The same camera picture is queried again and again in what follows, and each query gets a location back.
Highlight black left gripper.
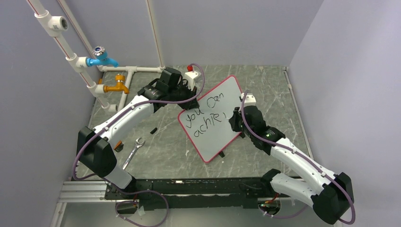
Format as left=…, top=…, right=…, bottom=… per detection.
left=168, top=81, right=199, bottom=111

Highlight pink framed whiteboard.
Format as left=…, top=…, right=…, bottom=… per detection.
left=177, top=75, right=242, bottom=163

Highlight black marker cap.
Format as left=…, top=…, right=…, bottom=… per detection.
left=150, top=127, right=158, bottom=134

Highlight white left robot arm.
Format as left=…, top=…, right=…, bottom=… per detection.
left=72, top=65, right=206, bottom=199

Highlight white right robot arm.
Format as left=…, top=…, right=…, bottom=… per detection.
left=229, top=105, right=356, bottom=225

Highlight orange brass faucet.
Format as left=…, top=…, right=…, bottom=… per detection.
left=101, top=74, right=129, bottom=94

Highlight silver combination wrench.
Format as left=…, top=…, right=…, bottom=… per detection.
left=122, top=138, right=146, bottom=170

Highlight orange black hex keys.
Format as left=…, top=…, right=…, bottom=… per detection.
left=114, top=140, right=124, bottom=153

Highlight blue plastic faucet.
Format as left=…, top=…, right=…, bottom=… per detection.
left=86, top=46, right=119, bottom=68

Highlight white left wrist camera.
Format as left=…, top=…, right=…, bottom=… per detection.
left=183, top=65, right=201, bottom=90

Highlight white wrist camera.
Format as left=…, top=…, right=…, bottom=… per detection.
left=183, top=65, right=201, bottom=90
left=240, top=93, right=256, bottom=107

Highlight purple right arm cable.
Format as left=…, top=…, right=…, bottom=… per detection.
left=239, top=91, right=357, bottom=226

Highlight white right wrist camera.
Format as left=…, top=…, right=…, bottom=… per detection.
left=240, top=93, right=256, bottom=107

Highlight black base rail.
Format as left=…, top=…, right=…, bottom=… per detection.
left=105, top=177, right=277, bottom=211

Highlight white PVC pipe frame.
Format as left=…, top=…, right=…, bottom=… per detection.
left=26, top=0, right=166, bottom=114

